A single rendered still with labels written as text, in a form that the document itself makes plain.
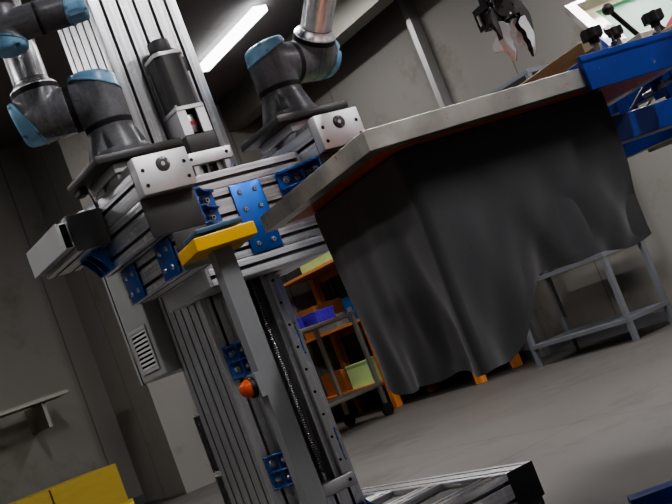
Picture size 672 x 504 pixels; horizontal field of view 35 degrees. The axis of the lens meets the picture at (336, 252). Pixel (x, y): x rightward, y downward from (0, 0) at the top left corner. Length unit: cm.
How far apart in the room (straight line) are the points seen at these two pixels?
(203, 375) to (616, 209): 122
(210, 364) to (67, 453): 718
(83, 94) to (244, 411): 87
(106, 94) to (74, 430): 752
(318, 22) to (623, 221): 111
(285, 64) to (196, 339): 75
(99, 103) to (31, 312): 751
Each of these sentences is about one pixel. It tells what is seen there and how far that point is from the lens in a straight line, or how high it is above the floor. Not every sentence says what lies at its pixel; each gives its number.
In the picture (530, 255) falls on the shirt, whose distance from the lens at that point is 204.
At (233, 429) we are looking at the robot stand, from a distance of 280.
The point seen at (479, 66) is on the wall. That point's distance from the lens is 894.
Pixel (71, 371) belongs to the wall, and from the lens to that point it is 1005.
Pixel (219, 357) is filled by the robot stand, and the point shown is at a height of 75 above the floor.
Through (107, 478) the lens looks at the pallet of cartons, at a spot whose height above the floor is 37.
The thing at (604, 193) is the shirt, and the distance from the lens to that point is 215.
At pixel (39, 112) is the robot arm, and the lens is 263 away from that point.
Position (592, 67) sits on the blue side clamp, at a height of 98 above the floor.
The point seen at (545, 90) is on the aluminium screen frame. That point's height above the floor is 97.
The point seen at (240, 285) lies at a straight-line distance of 212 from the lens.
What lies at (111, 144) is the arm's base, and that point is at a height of 129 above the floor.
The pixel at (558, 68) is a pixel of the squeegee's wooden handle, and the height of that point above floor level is 104.
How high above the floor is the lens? 66
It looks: 5 degrees up
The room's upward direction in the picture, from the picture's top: 21 degrees counter-clockwise
